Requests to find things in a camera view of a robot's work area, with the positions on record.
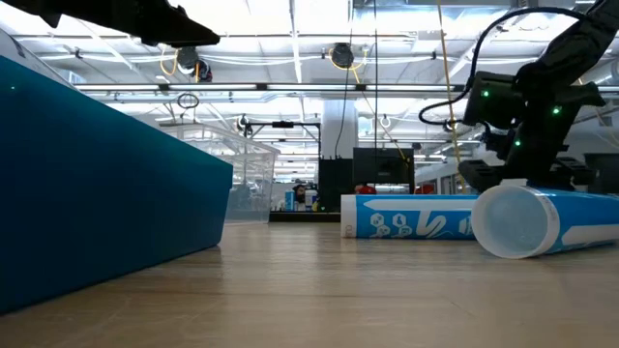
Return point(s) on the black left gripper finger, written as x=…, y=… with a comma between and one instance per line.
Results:
x=184, y=34

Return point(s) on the person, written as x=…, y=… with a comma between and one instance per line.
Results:
x=366, y=189
x=300, y=193

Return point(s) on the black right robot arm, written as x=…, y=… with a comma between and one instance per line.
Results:
x=580, y=43

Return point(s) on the clear plastic bin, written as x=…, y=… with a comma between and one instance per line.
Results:
x=251, y=179

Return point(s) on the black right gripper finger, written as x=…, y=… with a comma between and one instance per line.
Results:
x=573, y=174
x=483, y=174

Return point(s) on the teal plastic tray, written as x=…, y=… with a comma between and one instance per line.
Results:
x=97, y=193

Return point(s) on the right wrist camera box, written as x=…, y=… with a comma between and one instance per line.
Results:
x=498, y=101

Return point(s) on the long ceiling light rail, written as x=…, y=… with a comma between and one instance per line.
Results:
x=300, y=87

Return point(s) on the blue silicone tube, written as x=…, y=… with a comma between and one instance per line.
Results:
x=532, y=222
x=411, y=215

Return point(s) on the black table frame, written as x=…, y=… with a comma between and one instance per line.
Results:
x=304, y=217

